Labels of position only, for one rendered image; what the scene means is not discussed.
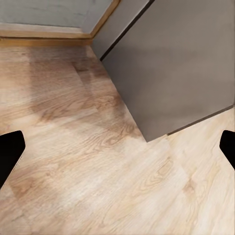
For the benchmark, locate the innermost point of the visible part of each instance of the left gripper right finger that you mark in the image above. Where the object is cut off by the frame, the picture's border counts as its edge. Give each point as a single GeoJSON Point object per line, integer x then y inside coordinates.
{"type": "Point", "coordinates": [227, 146]}

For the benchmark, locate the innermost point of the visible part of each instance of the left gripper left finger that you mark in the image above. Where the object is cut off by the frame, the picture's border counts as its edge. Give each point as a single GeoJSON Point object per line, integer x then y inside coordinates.
{"type": "Point", "coordinates": [12, 146]}

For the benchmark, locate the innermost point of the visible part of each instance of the fixed window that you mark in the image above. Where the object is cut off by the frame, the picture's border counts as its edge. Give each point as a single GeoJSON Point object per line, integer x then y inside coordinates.
{"type": "Point", "coordinates": [46, 23]}

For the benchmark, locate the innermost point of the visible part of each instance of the dishwasher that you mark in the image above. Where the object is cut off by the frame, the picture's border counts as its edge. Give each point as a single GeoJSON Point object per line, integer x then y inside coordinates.
{"type": "Point", "coordinates": [203, 119]}

